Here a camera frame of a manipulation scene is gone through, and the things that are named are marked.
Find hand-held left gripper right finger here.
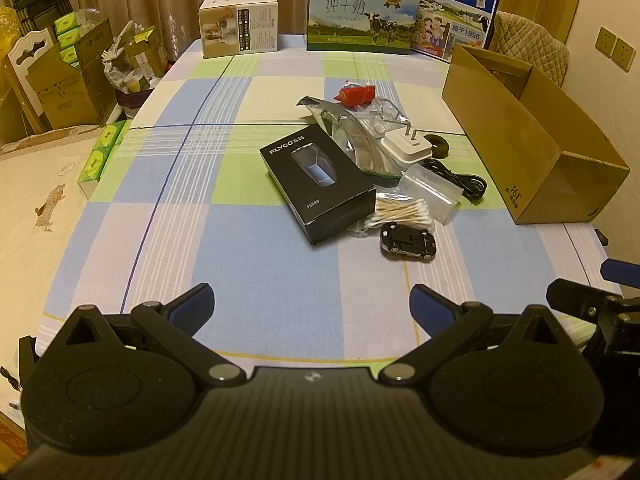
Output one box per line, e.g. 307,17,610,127
379,284,569,387

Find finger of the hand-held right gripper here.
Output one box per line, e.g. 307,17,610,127
601,258,640,283
546,279,623,323

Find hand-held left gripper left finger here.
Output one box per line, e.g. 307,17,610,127
65,282,246,387

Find black toy car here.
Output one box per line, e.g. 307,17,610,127
379,222,436,262

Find bag of cotton swabs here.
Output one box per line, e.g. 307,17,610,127
350,187,436,236

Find clear zip bag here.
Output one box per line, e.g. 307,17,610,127
400,164,463,225

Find black cable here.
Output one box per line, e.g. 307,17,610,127
422,157,488,203

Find dark hair scrunchie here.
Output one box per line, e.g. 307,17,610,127
426,133,452,159

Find white charger plug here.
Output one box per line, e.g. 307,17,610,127
381,126,433,166

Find black shaver box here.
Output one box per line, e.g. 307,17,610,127
259,126,377,245

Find brown cardboard box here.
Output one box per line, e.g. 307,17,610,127
441,42,631,225

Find silver foil bag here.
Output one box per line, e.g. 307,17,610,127
296,96,401,178

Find clear bag of hooks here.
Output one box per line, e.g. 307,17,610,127
367,97,416,133

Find red toy figure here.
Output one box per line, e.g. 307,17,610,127
334,80,377,108

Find cream embroidered bedsheet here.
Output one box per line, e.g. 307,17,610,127
0,125,121,411

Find green tissue multipack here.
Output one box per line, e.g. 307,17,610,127
77,120,130,198

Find trash bin with bag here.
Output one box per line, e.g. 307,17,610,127
102,20,151,96

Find small open cardboard box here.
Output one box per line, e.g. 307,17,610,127
125,25,169,81

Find beige printed carton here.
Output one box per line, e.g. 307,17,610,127
199,0,280,58

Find blue milk carton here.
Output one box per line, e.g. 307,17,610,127
411,0,503,63

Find green tissue packs in carton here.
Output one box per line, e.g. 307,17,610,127
54,10,87,68

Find green milk carton with cow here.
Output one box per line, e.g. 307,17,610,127
305,0,423,56

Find white carved chair back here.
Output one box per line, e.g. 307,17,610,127
7,27,56,131

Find yellow plastic bag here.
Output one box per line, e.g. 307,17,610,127
0,7,22,61

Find beige wall socket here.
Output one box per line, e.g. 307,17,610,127
612,37,637,72
596,26,617,56

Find large cardboard box with handle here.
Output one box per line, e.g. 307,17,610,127
25,15,117,129

